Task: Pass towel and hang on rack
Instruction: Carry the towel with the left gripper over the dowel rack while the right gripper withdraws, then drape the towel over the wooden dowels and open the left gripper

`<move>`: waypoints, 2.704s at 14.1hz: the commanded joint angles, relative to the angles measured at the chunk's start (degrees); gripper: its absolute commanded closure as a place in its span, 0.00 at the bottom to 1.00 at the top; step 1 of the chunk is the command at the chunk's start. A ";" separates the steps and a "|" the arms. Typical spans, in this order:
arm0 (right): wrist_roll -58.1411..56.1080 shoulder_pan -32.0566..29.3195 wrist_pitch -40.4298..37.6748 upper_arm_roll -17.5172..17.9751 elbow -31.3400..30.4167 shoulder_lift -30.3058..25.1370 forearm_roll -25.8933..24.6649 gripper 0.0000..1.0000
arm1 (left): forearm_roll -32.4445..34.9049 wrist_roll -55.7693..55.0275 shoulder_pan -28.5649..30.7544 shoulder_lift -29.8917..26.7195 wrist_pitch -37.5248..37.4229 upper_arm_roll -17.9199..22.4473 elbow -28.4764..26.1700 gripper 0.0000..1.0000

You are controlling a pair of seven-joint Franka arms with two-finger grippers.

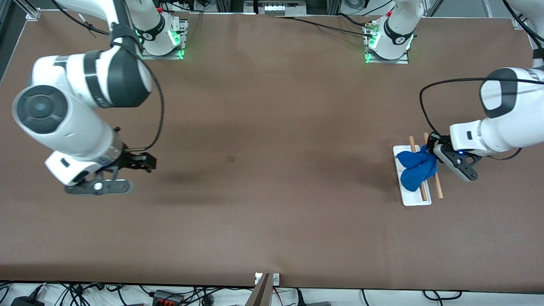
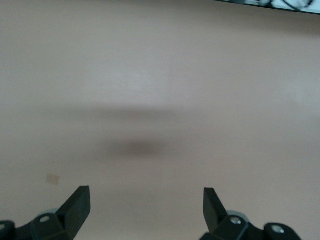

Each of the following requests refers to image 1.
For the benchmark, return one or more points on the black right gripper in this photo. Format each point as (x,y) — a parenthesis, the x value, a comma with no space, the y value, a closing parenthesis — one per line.
(128,160)

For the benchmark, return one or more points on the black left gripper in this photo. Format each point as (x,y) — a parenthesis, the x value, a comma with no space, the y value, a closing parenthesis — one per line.
(434,140)

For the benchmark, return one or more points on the blue towel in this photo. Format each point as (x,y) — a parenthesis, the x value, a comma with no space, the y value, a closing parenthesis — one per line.
(416,170)

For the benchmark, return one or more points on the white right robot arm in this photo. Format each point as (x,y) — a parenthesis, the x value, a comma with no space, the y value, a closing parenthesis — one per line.
(72,127)

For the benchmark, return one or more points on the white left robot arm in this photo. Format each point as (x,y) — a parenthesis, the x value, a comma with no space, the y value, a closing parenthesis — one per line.
(510,123)

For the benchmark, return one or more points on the white rack with wooden bars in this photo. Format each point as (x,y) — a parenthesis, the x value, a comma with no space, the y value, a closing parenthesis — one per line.
(414,199)

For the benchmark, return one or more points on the black box with red connectors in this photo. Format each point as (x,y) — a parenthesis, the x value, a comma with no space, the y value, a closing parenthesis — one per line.
(168,298)

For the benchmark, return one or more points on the black power adapter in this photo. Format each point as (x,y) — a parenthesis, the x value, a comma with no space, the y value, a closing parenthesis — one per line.
(25,301)

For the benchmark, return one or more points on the black plug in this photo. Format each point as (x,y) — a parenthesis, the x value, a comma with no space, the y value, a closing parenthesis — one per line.
(299,297)

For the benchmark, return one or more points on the white power strip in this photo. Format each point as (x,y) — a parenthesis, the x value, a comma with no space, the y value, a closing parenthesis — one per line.
(276,7)

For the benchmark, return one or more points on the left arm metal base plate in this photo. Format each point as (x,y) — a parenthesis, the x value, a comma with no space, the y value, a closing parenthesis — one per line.
(384,61)

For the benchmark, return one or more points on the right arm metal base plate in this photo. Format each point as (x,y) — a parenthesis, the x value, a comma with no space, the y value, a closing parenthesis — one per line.
(183,38)

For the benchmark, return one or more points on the aluminium frame corner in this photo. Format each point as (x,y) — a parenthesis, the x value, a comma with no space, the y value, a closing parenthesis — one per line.
(519,23)
(32,15)

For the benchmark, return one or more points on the brown camera post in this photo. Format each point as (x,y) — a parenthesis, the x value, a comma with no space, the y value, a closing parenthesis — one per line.
(260,293)

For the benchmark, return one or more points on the small metal bracket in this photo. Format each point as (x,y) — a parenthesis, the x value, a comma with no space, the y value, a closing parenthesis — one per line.
(276,279)

